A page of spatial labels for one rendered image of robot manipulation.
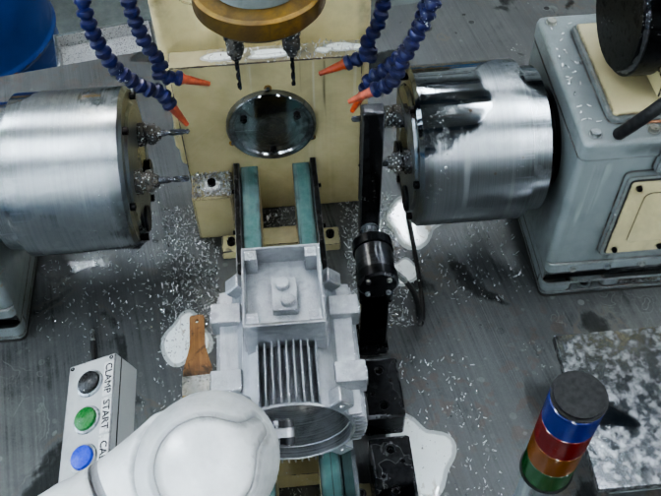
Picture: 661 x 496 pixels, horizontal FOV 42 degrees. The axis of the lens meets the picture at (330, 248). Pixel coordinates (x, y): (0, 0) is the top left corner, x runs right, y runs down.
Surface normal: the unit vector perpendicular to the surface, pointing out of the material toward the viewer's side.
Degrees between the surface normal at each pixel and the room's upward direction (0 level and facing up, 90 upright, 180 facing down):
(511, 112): 28
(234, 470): 37
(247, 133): 90
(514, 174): 69
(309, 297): 0
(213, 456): 22
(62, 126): 13
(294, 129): 90
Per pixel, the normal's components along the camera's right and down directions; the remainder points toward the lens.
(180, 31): 0.09, 0.79
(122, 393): 0.92, -0.30
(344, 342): -0.01, -0.61
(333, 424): -0.74, -0.37
